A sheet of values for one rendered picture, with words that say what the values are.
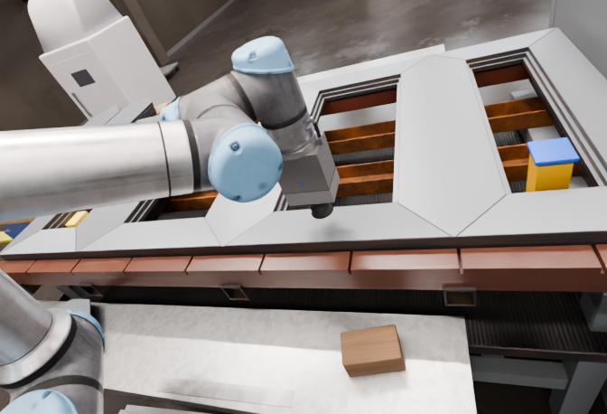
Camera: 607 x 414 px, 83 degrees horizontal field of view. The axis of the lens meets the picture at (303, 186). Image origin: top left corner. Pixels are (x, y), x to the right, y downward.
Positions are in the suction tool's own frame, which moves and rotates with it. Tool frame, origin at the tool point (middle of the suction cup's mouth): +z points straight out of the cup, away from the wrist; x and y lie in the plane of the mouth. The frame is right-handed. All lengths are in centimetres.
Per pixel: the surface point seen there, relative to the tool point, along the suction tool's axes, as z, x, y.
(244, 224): 3.7, -1.0, 19.2
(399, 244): 5.2, 4.3, -13.6
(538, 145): 0.0, -12.3, -37.3
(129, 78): 32, -245, 269
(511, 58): 6, -60, -42
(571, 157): 0.0, -8.3, -40.9
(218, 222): 3.7, -2.0, 26.6
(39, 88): 20, -266, 427
